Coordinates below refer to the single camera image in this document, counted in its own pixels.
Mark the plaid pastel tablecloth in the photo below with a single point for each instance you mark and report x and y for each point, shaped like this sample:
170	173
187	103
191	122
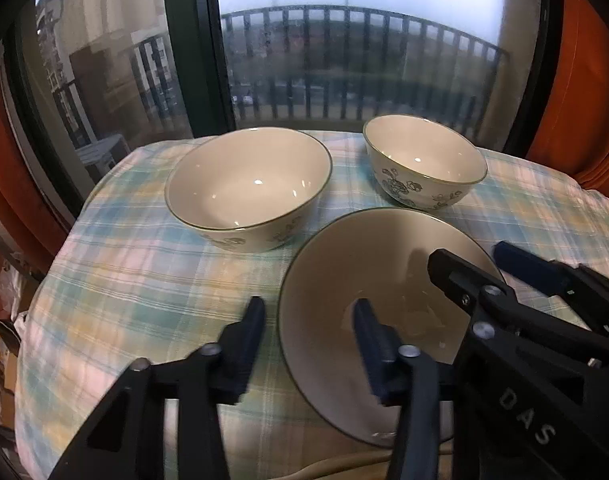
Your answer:
132	281

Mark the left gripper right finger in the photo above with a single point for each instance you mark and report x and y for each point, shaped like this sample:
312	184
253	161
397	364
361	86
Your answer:
402	375

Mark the dark green window frame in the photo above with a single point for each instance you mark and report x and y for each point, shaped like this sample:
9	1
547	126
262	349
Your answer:
198	49

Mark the green floral ceramic bowl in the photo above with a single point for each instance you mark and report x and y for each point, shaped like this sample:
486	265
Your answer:
368	266

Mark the balcony metal railing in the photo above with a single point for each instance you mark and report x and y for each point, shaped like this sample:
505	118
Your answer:
322	66

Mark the outdoor air conditioner unit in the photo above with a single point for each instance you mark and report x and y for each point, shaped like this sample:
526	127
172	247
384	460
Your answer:
99	157

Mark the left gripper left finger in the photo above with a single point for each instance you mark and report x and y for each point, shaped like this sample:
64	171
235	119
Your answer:
123	438

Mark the orange curtain right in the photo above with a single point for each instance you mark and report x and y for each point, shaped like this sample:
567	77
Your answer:
573	136

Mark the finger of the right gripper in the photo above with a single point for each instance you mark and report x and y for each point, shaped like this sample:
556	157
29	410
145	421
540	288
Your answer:
477	291
578	286

